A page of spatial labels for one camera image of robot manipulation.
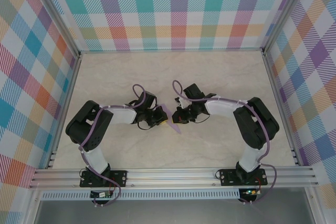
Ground black round mount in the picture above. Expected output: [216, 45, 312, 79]
[237, 196, 254, 205]

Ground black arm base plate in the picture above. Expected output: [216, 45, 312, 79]
[219, 168, 268, 187]
[79, 170, 129, 188]

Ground purple paper sheet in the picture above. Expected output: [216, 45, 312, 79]
[160, 103, 183, 134]

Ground perforated metal cable tray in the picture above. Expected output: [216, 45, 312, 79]
[41, 188, 241, 200]

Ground wide aluminium mounting rail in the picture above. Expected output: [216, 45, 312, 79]
[28, 167, 320, 189]

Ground grey metal panel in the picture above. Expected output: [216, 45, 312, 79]
[34, 199, 316, 224]

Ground aluminium side rail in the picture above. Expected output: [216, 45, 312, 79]
[262, 52, 301, 166]
[46, 52, 82, 169]

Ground thin aluminium wall rail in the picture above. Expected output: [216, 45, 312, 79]
[78, 49, 265, 55]

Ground aluminium corner post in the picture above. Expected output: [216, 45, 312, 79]
[30, 0, 82, 59]
[261, 0, 310, 54]

